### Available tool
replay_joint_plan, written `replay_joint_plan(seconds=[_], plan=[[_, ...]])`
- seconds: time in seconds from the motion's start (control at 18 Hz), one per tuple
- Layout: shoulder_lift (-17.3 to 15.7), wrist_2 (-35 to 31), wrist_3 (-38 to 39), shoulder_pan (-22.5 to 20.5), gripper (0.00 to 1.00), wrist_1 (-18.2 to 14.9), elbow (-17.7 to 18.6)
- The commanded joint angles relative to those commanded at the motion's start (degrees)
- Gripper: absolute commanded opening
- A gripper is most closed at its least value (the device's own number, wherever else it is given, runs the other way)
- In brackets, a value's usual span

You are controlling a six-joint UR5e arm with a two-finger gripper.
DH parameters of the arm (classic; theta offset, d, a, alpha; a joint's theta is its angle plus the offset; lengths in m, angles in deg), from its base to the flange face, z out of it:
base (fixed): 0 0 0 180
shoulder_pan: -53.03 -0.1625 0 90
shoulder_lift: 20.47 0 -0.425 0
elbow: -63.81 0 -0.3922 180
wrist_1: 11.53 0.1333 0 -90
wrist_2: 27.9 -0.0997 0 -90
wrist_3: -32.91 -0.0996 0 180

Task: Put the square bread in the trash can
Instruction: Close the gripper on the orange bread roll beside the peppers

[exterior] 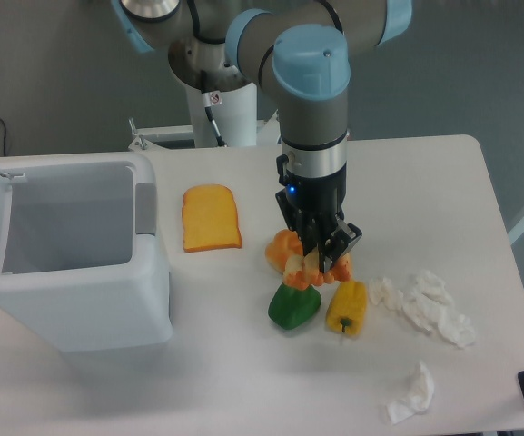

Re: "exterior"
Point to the green bell pepper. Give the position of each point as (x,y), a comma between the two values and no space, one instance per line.
(291,308)

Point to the small crumpled white tissue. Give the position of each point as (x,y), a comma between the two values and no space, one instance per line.
(417,399)

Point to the square toast bread slice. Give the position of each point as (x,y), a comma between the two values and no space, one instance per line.
(210,219)

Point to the orange round bread roll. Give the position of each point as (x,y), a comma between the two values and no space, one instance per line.
(284,244)

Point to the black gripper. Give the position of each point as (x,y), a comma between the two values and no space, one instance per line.
(311,207)

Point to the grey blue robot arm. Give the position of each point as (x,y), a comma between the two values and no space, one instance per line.
(299,59)

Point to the white grey trash can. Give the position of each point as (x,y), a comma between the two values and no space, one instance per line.
(82,264)

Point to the small left crumpled tissue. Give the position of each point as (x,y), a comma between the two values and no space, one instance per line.
(382,290)

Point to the yellow bell pepper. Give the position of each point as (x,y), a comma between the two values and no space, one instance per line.
(347,309)

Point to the orange braided bread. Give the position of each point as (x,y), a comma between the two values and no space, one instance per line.
(300,272)

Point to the large crumpled white tissue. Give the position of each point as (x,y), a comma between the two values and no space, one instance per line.
(430,308)

